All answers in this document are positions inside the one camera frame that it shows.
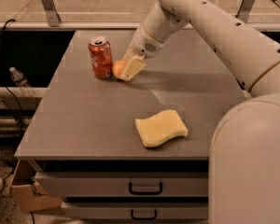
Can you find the right metal bracket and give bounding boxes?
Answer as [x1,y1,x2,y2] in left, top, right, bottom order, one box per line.
[236,0,255,22]

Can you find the yellow sponge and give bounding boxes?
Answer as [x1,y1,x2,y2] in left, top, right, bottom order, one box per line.
[135,109,189,148]

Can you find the left metal bracket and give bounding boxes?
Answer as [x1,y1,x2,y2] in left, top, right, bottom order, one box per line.
[41,0,61,27]

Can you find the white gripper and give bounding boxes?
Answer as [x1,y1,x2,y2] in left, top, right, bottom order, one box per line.
[119,23,164,81]

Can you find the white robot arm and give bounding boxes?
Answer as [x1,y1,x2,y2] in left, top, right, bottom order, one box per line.
[120,0,280,224]

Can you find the upper drawer black handle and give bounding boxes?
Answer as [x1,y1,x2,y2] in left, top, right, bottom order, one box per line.
[128,182,163,195]

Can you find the brown cardboard box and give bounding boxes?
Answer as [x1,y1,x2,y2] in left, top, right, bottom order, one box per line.
[11,161,62,212]

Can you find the drawer black handle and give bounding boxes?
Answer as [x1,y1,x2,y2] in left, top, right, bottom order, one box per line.
[128,182,163,195]
[131,210,158,221]

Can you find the red coke can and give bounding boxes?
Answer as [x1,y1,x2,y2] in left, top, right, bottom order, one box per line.
[88,36,113,79]

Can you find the metal bracket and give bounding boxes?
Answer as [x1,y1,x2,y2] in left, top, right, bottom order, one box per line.
[236,0,255,22]
[41,0,61,27]

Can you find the lower drawer black handle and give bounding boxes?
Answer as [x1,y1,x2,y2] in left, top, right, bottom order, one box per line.
[131,210,158,221]

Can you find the orange fruit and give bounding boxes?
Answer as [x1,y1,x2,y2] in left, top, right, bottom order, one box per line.
[112,60,126,78]

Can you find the grey drawer cabinet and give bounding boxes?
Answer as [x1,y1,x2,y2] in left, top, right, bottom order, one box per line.
[16,30,244,224]

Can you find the black cable left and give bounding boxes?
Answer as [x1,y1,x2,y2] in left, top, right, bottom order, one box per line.
[0,18,26,138]

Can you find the clear plastic water bottle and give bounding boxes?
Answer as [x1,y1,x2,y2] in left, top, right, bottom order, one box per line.
[9,67,35,97]

